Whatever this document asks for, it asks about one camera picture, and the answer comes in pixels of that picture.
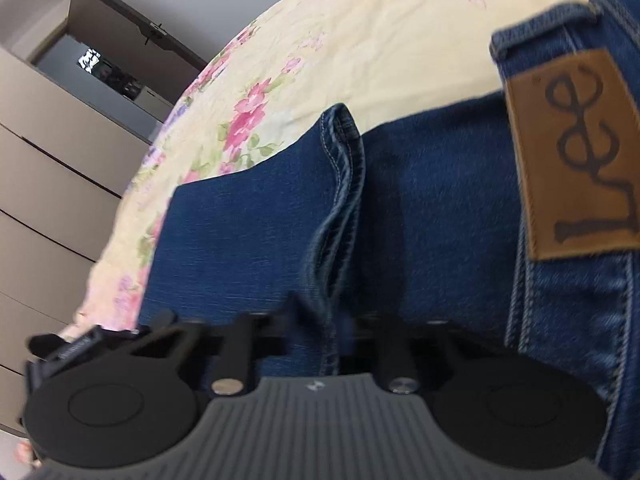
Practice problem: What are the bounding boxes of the blue denim jeans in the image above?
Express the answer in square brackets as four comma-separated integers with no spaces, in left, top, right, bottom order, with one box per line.
[139,0,639,479]

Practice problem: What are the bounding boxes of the beige wardrobe doors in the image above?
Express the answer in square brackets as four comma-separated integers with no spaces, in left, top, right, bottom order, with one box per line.
[1,50,149,434]

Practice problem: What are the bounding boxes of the dark wooden door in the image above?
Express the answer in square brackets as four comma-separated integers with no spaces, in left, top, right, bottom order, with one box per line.
[29,0,208,143]

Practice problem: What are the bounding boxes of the floral yellow bedspread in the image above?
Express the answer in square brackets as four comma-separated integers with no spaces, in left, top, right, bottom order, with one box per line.
[62,0,582,339]

